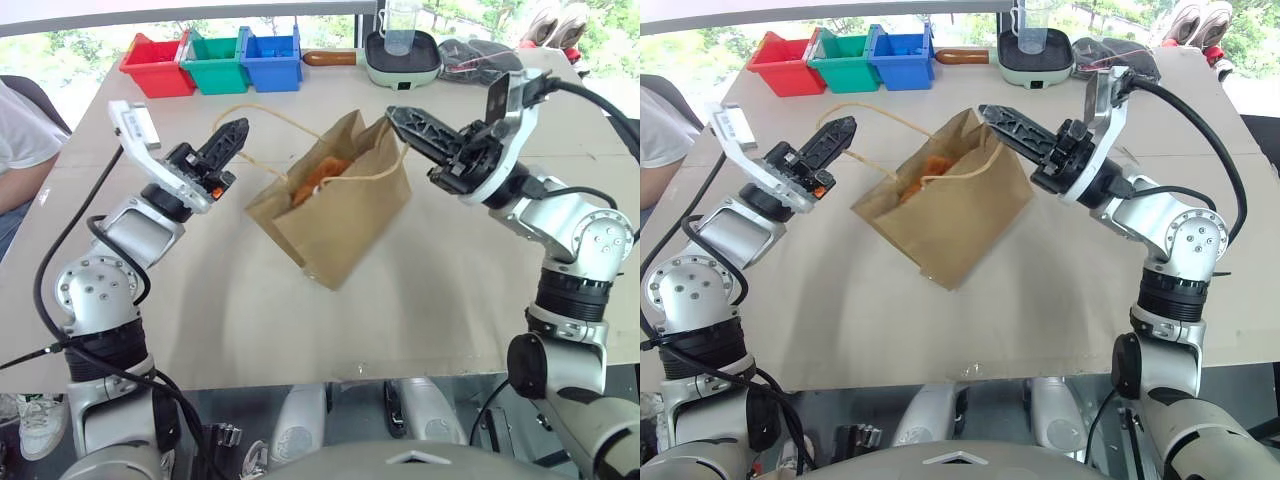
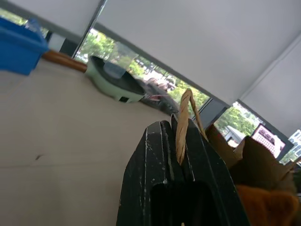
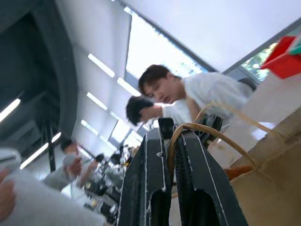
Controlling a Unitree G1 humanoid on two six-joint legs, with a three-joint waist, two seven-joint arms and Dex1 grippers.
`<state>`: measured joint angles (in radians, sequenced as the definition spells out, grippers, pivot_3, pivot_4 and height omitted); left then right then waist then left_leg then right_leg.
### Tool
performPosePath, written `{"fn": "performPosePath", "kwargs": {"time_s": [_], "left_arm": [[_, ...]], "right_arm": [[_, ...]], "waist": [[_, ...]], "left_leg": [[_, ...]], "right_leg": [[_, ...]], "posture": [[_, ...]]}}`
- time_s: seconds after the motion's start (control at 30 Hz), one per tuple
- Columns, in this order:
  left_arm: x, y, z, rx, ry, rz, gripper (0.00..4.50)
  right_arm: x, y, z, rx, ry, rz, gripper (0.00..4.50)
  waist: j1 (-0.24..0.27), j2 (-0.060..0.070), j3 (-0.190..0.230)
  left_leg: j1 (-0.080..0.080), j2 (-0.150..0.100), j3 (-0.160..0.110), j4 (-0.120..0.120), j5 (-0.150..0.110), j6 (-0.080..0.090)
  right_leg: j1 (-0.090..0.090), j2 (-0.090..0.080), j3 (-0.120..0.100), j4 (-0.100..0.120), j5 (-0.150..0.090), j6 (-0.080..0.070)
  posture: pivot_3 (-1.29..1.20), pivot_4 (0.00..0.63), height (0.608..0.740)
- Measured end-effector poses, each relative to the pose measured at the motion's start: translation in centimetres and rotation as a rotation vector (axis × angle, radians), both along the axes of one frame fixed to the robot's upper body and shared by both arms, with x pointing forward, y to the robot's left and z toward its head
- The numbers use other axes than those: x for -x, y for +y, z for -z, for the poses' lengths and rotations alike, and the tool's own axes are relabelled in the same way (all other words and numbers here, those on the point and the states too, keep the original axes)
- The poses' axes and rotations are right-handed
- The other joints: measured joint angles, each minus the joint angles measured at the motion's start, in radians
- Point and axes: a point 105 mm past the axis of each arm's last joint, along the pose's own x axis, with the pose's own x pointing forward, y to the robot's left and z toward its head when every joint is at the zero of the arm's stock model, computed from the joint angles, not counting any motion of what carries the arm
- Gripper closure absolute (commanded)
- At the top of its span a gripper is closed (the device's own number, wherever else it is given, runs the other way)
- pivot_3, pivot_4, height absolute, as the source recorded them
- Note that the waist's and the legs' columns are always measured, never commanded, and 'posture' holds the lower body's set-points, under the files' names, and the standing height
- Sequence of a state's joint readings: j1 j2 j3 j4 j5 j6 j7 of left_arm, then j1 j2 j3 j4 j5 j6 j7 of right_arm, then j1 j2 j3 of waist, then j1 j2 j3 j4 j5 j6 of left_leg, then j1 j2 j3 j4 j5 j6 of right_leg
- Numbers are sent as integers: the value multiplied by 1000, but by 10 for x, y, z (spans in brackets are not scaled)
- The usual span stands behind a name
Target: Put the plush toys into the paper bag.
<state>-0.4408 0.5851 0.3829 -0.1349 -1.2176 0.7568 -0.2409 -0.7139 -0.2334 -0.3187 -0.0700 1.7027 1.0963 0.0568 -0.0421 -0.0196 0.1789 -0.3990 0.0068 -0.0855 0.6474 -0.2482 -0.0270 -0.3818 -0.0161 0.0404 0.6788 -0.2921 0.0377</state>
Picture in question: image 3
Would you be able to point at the brown paper bag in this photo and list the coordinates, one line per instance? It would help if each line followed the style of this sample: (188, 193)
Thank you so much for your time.
(268, 188)

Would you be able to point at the red and green object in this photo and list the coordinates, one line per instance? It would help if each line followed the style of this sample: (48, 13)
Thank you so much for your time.
(279, 61)

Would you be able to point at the black stand pole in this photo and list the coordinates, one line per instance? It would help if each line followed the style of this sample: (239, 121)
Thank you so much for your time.
(50, 146)

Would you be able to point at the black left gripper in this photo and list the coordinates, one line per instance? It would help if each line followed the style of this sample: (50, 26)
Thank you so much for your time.
(211, 123)

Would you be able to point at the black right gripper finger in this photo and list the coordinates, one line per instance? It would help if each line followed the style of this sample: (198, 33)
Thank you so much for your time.
(141, 183)

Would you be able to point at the person in gray sweater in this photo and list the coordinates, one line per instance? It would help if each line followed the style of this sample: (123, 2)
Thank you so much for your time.
(68, 169)

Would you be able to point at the bare person hand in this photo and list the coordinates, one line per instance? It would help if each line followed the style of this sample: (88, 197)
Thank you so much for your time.
(7, 195)

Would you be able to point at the orange plush toy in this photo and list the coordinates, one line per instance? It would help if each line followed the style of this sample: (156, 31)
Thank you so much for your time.
(238, 171)

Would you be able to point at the person in white shirt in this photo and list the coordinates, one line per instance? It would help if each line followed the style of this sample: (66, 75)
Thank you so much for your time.
(211, 91)

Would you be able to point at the cluttered equipment desk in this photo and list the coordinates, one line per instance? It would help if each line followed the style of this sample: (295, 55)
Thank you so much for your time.
(105, 188)

